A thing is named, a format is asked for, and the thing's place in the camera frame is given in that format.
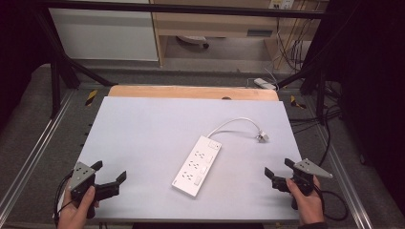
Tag black metal frame bar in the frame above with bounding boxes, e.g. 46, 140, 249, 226
36, 0, 327, 20

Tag small white power strip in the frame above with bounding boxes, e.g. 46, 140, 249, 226
253, 77, 278, 92

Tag office chair base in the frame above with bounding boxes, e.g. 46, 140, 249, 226
176, 34, 211, 50

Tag white power plug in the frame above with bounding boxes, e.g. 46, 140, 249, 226
255, 130, 270, 143

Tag white cabinet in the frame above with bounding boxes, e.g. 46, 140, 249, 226
48, 0, 160, 62

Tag white wall socket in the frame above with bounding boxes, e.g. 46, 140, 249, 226
268, 0, 295, 10

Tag wooden table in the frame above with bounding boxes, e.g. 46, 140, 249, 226
107, 84, 280, 102

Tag black floor cables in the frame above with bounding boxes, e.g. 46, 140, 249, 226
288, 80, 345, 168

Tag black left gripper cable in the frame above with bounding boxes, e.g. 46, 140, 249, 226
53, 171, 75, 225

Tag person's right hand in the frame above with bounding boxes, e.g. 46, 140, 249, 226
285, 176, 327, 227

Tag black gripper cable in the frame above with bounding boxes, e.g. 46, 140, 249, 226
53, 171, 75, 225
312, 183, 350, 222

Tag bundle of hanging cables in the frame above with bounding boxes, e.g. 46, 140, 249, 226
275, 8, 314, 73

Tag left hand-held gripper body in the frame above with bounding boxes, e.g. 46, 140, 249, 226
68, 160, 96, 219

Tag light wooden desk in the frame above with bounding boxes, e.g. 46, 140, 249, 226
148, 0, 330, 71

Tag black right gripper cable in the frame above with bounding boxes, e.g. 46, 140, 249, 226
312, 183, 350, 222

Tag aluminium rail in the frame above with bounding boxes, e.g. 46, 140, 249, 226
317, 137, 374, 229
0, 90, 76, 218

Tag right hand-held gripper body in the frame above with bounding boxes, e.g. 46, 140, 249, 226
290, 157, 334, 211

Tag white power strip cable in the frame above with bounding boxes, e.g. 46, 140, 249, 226
206, 116, 263, 139

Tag person's left hand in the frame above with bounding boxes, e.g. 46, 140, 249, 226
56, 185, 96, 229

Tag black metal stand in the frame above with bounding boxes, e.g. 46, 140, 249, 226
276, 61, 330, 126
32, 8, 118, 119

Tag black curtain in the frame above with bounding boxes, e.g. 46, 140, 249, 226
0, 0, 52, 128
324, 0, 405, 218

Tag pale grey table mat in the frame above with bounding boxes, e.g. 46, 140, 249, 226
75, 95, 304, 222

